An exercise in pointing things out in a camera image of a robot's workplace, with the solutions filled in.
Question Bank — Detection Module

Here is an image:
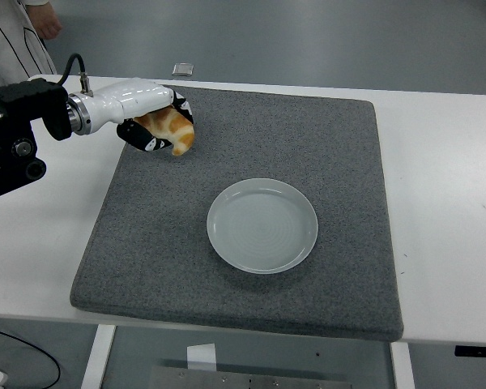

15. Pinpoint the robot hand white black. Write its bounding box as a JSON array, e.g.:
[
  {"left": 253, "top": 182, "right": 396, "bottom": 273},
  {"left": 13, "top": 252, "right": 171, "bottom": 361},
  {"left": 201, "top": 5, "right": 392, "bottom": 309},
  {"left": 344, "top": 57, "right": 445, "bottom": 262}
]
[{"left": 89, "top": 79, "right": 195, "bottom": 153}]

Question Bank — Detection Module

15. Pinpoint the croissant bread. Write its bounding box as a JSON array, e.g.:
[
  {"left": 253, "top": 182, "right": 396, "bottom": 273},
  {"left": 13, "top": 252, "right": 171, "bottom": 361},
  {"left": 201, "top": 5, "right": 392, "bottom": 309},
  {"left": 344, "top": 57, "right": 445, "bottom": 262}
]
[{"left": 134, "top": 105, "right": 197, "bottom": 157}]

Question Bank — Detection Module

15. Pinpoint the pale grey round plate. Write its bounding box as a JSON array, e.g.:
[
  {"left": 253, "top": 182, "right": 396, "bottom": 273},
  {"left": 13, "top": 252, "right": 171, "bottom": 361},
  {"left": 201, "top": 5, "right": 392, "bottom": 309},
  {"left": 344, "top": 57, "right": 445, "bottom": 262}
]
[{"left": 206, "top": 177, "right": 319, "bottom": 276}]

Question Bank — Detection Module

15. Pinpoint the person's hand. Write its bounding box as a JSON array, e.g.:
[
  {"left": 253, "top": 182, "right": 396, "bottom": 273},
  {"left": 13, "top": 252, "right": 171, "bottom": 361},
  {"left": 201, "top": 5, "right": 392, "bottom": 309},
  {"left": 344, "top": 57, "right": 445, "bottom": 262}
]
[{"left": 30, "top": 0, "right": 64, "bottom": 41}]

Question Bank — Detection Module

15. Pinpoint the person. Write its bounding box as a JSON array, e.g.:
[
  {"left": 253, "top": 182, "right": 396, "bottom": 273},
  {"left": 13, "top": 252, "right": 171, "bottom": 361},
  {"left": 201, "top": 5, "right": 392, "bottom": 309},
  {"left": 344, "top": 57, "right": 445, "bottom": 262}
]
[{"left": 0, "top": 0, "right": 58, "bottom": 89}]

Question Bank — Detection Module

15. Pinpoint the grey felt mat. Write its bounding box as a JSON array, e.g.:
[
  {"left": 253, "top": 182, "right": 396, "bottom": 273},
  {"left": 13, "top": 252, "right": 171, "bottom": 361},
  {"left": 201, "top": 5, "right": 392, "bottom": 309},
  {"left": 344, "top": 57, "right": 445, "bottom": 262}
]
[{"left": 69, "top": 83, "right": 404, "bottom": 344}]

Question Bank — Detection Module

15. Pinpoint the white table leg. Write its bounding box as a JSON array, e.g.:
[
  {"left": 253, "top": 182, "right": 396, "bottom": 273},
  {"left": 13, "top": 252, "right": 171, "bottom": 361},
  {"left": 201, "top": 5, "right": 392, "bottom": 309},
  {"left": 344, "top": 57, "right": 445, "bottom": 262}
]
[
  {"left": 80, "top": 323, "right": 117, "bottom": 389},
  {"left": 390, "top": 342, "right": 416, "bottom": 389}
]

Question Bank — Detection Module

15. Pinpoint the black table control panel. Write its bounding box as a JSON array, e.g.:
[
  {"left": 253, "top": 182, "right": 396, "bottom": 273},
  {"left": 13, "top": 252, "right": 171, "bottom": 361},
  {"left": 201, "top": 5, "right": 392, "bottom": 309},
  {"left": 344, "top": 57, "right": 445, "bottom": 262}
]
[{"left": 454, "top": 344, "right": 486, "bottom": 358}]

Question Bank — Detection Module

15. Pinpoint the black floor cable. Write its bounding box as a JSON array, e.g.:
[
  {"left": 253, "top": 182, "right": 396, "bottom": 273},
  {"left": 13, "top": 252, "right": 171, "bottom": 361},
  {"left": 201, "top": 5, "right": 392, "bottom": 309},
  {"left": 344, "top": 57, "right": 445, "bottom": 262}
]
[{"left": 0, "top": 326, "right": 62, "bottom": 389}]

